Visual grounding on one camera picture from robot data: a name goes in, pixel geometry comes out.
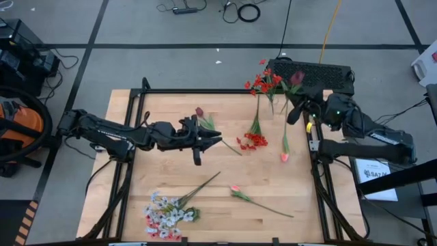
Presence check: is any white device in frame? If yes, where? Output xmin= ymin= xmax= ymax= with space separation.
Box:
xmin=410 ymin=49 xmax=437 ymax=88

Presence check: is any white printed sheet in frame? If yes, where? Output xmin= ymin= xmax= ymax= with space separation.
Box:
xmin=354 ymin=158 xmax=399 ymax=202

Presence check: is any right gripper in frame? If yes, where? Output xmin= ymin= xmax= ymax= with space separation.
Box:
xmin=286 ymin=88 xmax=328 ymax=126

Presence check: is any coiled black cable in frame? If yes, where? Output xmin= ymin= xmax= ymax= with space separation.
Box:
xmin=236 ymin=3 xmax=262 ymax=24

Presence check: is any black perforated computer case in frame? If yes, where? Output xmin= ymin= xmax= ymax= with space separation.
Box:
xmin=267 ymin=58 xmax=356 ymax=111

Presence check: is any black beam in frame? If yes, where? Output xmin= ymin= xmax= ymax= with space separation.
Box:
xmin=356 ymin=166 xmax=437 ymax=196

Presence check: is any white flower bunch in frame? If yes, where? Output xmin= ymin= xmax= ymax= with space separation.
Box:
xmin=142 ymin=171 xmax=222 ymax=239

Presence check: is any black power strip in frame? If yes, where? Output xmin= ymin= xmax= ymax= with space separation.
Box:
xmin=172 ymin=6 xmax=199 ymax=16

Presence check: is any green glass vase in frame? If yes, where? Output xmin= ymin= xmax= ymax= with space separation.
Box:
xmin=184 ymin=206 xmax=202 ymax=223

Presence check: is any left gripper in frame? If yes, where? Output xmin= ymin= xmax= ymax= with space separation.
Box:
xmin=155 ymin=115 xmax=223 ymax=167

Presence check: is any yellow cable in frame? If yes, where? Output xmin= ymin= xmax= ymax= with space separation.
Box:
xmin=318 ymin=0 xmax=343 ymax=65

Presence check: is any red flower bunch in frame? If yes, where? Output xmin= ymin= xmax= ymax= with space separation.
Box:
xmin=244 ymin=58 xmax=284 ymax=113
xmin=236 ymin=94 xmax=269 ymax=151

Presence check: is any clear glass vase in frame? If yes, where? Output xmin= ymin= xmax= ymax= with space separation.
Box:
xmin=268 ymin=92 xmax=279 ymax=118

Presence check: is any black hanging cable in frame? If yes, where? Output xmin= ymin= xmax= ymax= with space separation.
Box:
xmin=275 ymin=0 xmax=294 ymax=59

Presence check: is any pink tulip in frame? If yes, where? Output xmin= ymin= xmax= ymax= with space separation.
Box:
xmin=280 ymin=98 xmax=291 ymax=163
xmin=230 ymin=184 xmax=294 ymax=219

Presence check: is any black equipment box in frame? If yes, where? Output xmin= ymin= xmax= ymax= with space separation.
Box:
xmin=0 ymin=17 xmax=61 ymax=97

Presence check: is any dark red tulip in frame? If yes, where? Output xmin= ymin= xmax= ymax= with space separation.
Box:
xmin=279 ymin=70 xmax=306 ymax=115
xmin=195 ymin=107 xmax=243 ymax=157

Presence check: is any black table frame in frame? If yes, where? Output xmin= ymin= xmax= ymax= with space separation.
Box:
xmin=81 ymin=77 xmax=371 ymax=246

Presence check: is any orange and black vacuum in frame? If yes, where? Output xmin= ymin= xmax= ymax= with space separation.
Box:
xmin=0 ymin=85 xmax=54 ymax=178

